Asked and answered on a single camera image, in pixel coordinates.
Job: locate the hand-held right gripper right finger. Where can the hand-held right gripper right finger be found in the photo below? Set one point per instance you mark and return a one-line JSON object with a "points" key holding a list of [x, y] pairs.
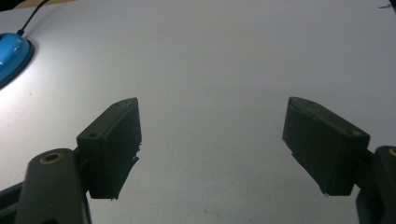
{"points": [[323, 146]]}

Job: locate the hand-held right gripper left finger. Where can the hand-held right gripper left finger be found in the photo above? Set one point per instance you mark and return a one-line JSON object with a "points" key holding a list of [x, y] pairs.
{"points": [[107, 149]]}

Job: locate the blue computer mouse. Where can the blue computer mouse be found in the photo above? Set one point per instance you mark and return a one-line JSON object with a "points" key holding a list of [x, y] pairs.
{"points": [[11, 57]]}

